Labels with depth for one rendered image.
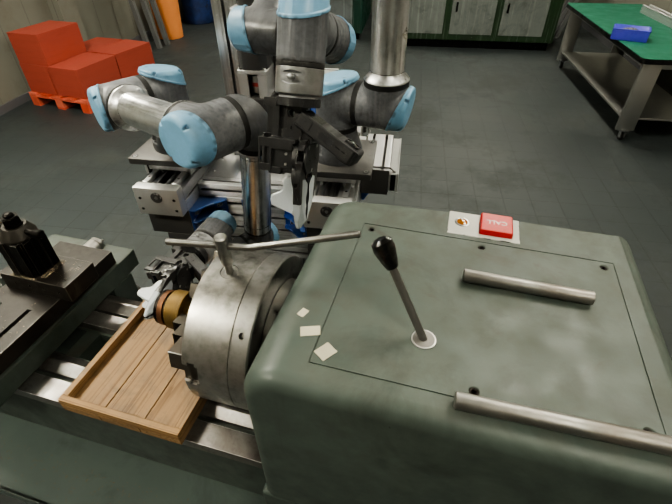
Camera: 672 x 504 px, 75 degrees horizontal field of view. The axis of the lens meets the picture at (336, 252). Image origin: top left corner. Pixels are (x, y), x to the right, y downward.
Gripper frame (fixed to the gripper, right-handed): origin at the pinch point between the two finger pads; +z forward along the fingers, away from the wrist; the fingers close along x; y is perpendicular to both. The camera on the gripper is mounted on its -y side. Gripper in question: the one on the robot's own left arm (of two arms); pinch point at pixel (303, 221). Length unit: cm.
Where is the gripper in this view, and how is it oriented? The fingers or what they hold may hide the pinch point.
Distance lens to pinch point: 75.3
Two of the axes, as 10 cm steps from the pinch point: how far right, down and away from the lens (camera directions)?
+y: -9.6, -1.7, 2.2
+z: -0.9, 9.3, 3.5
